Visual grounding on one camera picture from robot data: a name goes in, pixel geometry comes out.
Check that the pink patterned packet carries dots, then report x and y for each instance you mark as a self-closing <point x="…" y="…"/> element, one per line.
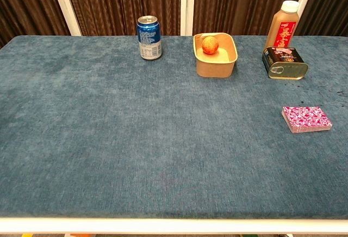
<point x="305" y="116"/>

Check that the tan paper bowl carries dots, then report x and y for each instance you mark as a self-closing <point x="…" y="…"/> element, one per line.
<point x="214" y="68"/>

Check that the black gold rectangular tin can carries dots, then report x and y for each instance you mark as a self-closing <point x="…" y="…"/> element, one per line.
<point x="282" y="60"/>

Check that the blue velvet table cloth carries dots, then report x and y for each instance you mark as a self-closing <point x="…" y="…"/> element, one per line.
<point x="136" y="125"/>

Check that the red yellow apple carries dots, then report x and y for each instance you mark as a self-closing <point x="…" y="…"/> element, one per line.
<point x="210" y="45"/>

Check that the blue soda can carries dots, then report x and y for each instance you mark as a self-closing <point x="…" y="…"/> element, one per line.
<point x="149" y="38"/>

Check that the brown pleated curtain panel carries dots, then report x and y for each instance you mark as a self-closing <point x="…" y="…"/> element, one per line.
<point x="331" y="3"/>
<point x="122" y="0"/>
<point x="239" y="0"/>
<point x="24" y="3"/>

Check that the brown drink bottle red label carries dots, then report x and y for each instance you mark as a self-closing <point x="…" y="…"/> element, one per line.
<point x="282" y="22"/>

